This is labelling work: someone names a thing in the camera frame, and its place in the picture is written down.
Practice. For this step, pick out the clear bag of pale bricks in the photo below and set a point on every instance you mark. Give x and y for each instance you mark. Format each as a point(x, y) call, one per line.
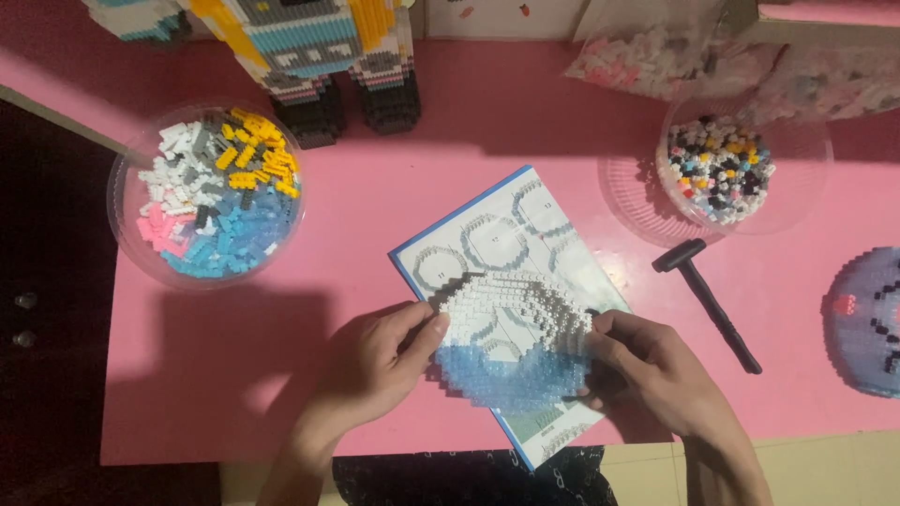
point(830, 88)

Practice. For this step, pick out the white and blue brick dome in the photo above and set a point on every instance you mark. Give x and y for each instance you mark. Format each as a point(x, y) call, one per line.
point(517, 337)

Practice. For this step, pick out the clear bag of pink bricks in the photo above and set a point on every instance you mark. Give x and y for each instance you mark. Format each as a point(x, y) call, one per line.
point(657, 60)

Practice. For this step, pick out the purple brick face dome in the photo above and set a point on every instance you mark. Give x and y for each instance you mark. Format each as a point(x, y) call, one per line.
point(868, 323)

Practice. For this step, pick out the clear bowl of sorted bricks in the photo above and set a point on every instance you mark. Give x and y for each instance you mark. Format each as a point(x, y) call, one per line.
point(207, 193)

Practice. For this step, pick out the person's black patterned clothing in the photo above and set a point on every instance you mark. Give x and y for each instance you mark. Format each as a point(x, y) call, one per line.
point(471, 481)

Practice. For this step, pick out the white brick figure part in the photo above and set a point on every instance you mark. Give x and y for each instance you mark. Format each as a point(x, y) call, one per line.
point(137, 17)

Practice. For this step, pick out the brick robot figure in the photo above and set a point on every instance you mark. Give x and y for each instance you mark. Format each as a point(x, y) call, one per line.
point(316, 63)

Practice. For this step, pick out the person's right hand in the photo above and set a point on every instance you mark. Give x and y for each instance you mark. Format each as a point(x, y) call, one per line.
point(650, 379)

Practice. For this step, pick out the clear plastic lid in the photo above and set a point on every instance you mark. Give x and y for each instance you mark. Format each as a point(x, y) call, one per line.
point(633, 204)

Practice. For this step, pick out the person's left hand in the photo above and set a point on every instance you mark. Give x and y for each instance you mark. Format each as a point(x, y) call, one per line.
point(365, 365)

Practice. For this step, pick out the blue-edged instruction booklet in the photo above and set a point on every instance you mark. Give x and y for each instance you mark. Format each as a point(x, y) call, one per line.
point(506, 232)

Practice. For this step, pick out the black plastic hammer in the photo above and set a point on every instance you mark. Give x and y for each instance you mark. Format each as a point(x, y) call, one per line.
point(707, 302)

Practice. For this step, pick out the clear bowl of mixed bricks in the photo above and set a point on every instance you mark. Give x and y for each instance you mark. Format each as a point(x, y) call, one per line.
point(731, 172)

